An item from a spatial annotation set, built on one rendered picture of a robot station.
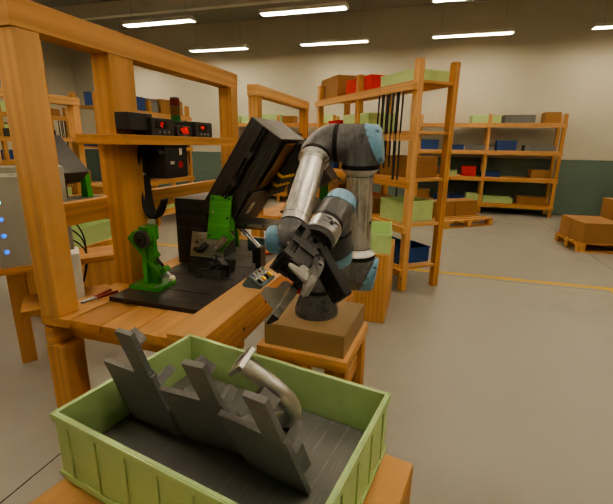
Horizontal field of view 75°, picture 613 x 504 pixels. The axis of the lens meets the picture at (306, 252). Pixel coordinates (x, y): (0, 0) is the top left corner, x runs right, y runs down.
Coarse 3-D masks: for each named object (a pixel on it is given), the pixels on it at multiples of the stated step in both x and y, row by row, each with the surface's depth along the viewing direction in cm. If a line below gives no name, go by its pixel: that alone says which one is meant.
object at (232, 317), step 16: (272, 272) 196; (240, 288) 174; (288, 288) 206; (208, 304) 156; (224, 304) 157; (240, 304) 157; (256, 304) 168; (192, 320) 142; (208, 320) 142; (224, 320) 143; (240, 320) 154; (256, 320) 170; (176, 336) 131; (208, 336) 132; (224, 336) 143; (240, 336) 156
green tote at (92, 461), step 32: (160, 352) 109; (192, 352) 119; (224, 352) 113; (288, 384) 104; (320, 384) 100; (352, 384) 95; (64, 416) 83; (96, 416) 93; (352, 416) 97; (384, 416) 89; (64, 448) 85; (96, 448) 79; (128, 448) 74; (384, 448) 95; (96, 480) 82; (128, 480) 76; (160, 480) 71; (192, 480) 68; (352, 480) 74
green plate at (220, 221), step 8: (216, 200) 189; (224, 200) 188; (232, 200) 187; (216, 208) 189; (224, 208) 188; (216, 216) 189; (224, 216) 188; (208, 224) 190; (216, 224) 189; (224, 224) 188; (232, 224) 192; (208, 232) 190; (216, 232) 189; (224, 232) 187
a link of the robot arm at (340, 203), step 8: (336, 192) 91; (344, 192) 91; (328, 200) 90; (336, 200) 89; (344, 200) 90; (352, 200) 92; (320, 208) 88; (328, 208) 87; (336, 208) 87; (344, 208) 89; (352, 208) 91; (336, 216) 86; (344, 216) 88; (344, 224) 88; (344, 232) 92
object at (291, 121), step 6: (264, 114) 1026; (270, 114) 1022; (276, 114) 1019; (324, 114) 983; (330, 114) 979; (240, 120) 1058; (246, 120) 1044; (276, 120) 1023; (282, 120) 1020; (288, 120) 1015; (294, 120) 1021; (324, 120) 987; (330, 120) 983; (240, 126) 1045; (288, 126) 1008; (294, 126) 1003; (312, 126) 990; (282, 192) 1061
